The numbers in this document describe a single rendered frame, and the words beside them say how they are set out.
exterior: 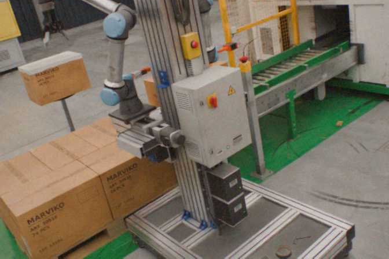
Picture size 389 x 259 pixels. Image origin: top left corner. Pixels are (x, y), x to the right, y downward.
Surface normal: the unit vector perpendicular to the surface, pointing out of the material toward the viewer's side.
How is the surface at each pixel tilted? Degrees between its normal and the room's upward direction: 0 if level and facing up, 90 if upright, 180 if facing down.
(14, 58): 91
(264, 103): 90
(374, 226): 0
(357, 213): 0
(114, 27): 83
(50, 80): 90
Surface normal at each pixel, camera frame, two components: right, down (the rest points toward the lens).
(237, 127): 0.63, 0.18
